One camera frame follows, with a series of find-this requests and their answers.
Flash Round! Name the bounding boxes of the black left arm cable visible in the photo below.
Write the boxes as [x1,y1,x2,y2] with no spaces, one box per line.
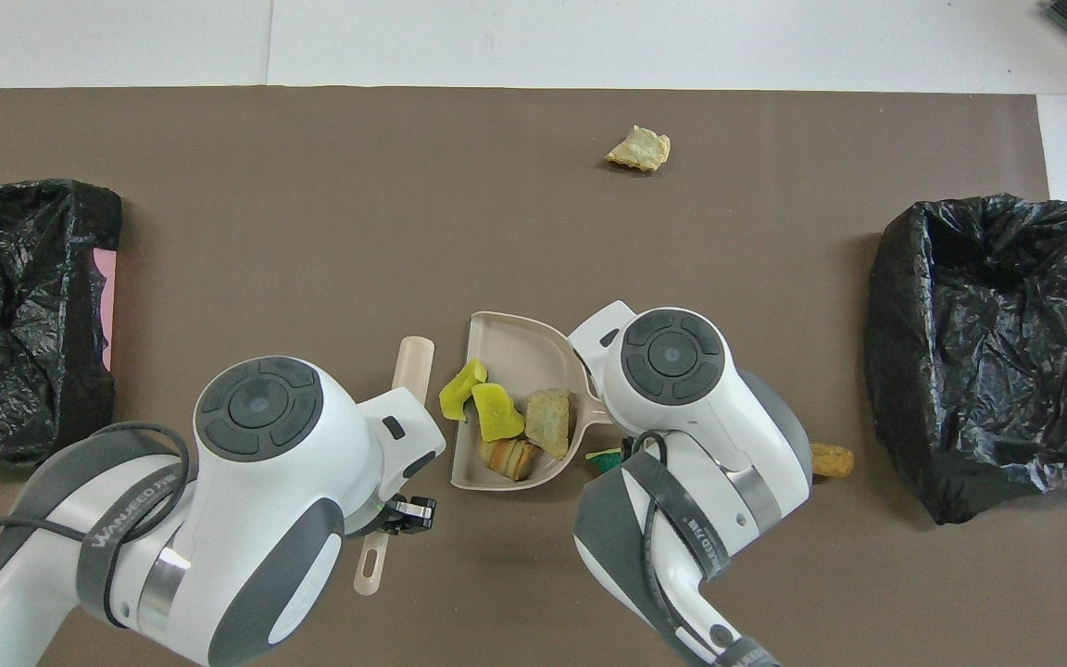
[0,422,194,631]

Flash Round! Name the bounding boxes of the pink bin with black bag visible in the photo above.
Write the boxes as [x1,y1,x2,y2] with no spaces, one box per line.
[0,179,123,466]

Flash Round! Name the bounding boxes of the brown paper mat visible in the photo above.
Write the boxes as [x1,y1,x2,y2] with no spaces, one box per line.
[0,86,1067,667]

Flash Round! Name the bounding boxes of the beige hand brush black bristles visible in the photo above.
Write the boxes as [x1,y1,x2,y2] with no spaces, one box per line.
[353,335,436,597]

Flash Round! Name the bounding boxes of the striped croissant bread piece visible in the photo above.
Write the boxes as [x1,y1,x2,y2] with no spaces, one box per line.
[480,437,544,483]

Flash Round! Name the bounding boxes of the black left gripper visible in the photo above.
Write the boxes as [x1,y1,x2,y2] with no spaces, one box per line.
[348,496,438,540]

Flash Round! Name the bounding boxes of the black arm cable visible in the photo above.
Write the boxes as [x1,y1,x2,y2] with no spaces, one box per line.
[0,422,194,631]
[631,431,738,667]

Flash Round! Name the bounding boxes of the black bag lined bin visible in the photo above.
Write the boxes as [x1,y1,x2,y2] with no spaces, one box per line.
[864,193,1067,526]

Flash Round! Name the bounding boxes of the beige plastic dustpan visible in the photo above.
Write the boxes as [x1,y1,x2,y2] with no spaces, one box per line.
[450,311,610,492]

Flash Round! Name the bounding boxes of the brown fried nugget piece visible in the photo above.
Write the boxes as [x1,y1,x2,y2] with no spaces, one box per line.
[810,442,856,479]

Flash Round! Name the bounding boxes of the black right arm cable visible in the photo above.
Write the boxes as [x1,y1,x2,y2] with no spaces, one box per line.
[631,431,738,667]

